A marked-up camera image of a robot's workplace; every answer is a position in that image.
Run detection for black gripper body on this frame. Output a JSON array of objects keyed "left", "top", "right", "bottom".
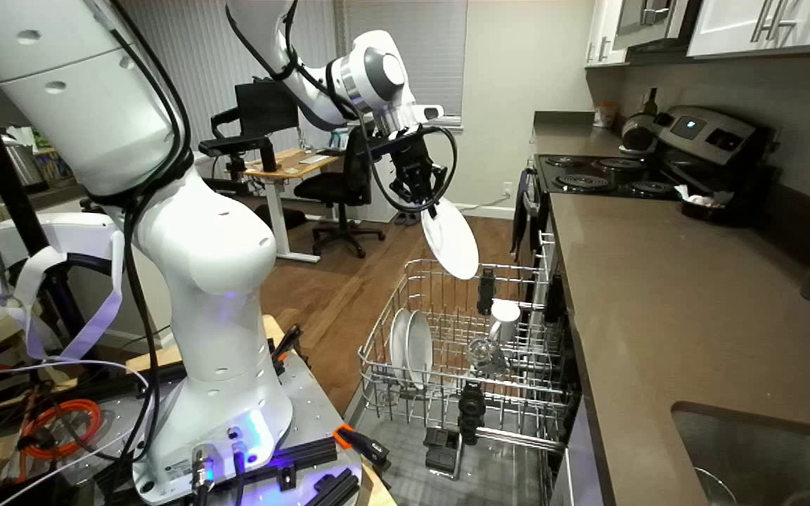
[{"left": 390, "top": 136, "right": 446, "bottom": 212}]

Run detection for white round plate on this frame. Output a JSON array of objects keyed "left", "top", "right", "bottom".
[{"left": 422, "top": 200, "right": 478, "bottom": 280}]

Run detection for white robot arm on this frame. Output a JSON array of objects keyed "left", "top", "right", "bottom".
[{"left": 0, "top": 0, "right": 442, "bottom": 506}]

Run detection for white plate in rack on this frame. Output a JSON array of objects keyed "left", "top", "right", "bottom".
[
  {"left": 388, "top": 309, "right": 411, "bottom": 375},
  {"left": 405, "top": 313, "right": 432, "bottom": 389}
]

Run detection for black office chair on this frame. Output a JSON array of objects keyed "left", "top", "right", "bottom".
[{"left": 294, "top": 127, "right": 385, "bottom": 258}]

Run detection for wooden desk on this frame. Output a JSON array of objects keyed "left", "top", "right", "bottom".
[{"left": 243, "top": 150, "right": 336, "bottom": 264}]

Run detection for white mug in rack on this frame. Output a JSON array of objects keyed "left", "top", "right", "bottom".
[{"left": 490, "top": 299, "right": 519, "bottom": 341}]

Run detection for white upper cabinets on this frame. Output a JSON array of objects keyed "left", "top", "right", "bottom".
[{"left": 584, "top": 0, "right": 810, "bottom": 67}]

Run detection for black stove range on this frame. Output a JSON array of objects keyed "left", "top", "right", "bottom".
[{"left": 512, "top": 108, "right": 772, "bottom": 252}]

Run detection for black pan with cloth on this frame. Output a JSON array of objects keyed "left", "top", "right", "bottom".
[{"left": 675, "top": 183, "right": 730, "bottom": 226}]

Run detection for steel kitchen sink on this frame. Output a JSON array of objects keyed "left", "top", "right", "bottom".
[{"left": 672, "top": 403, "right": 810, "bottom": 506}]

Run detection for wire dishwasher rack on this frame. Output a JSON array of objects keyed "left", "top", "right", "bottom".
[{"left": 357, "top": 242, "right": 577, "bottom": 453}]

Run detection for black orange handled tool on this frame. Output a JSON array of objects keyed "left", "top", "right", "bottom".
[{"left": 333, "top": 425, "right": 390, "bottom": 473}]

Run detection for orange cable coil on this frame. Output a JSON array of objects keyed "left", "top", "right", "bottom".
[{"left": 16, "top": 397, "right": 107, "bottom": 467}]

